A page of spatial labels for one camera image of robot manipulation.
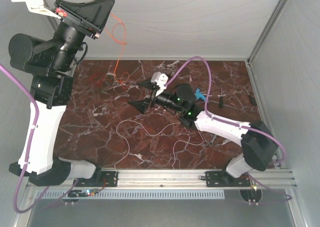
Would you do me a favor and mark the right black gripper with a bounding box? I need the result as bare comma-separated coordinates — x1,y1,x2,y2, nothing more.
126,77,183,114

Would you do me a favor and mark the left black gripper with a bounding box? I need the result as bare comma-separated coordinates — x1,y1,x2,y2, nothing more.
53,0,120,72

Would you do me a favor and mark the white wire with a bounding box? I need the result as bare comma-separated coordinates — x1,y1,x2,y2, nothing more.
113,119,206,172

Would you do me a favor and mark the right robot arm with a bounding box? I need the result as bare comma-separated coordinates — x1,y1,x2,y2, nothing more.
128,79,278,186

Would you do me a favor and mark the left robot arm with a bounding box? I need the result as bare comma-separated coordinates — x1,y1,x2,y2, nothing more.
8,0,115,187

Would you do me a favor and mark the blue plastic tool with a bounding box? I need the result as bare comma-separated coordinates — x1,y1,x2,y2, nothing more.
194,88,207,102

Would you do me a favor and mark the silver wrench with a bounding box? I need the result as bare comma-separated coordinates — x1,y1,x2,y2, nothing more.
208,134,217,146

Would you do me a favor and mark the black screwdriver far right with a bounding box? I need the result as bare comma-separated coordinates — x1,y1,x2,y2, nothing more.
243,87,258,107

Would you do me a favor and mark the black handle screwdriver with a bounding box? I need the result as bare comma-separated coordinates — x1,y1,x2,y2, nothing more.
218,87,224,109

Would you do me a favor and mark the aluminium front rail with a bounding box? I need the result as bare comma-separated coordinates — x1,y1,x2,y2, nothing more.
27,168,298,188

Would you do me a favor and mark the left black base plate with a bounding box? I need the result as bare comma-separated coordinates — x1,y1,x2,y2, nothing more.
76,170,119,188

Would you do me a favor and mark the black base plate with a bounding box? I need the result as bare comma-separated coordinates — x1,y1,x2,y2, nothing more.
199,170,251,188
76,170,119,188

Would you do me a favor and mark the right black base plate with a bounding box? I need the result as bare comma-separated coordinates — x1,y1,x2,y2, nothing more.
199,170,251,188

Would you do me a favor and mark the slotted grey cable duct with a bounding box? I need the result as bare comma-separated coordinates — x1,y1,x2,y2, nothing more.
34,189,226,200

